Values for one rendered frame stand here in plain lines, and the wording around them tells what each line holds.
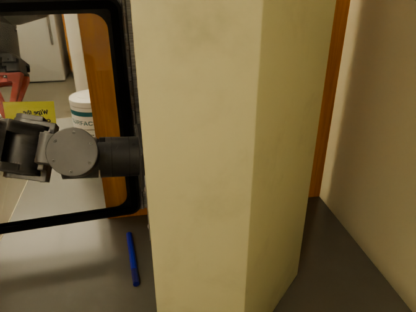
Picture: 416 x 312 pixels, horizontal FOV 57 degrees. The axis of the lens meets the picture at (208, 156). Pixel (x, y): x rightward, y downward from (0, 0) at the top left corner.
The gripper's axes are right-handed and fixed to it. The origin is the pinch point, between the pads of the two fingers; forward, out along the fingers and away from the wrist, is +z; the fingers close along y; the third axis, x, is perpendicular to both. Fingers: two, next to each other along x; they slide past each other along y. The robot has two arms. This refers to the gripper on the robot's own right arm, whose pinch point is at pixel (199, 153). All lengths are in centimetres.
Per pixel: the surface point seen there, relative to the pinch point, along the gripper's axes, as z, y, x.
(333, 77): 31.2, 17.7, -7.8
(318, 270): 22.5, -3.9, 22.3
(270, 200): 5.7, -14.2, 0.0
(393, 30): 34.1, 7.5, -18.3
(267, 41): 1.2, -17.3, -19.1
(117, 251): -12.5, 9.8, 24.7
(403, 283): 36.3, -9.3, 22.2
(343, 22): 30.6, 17.4, -18.2
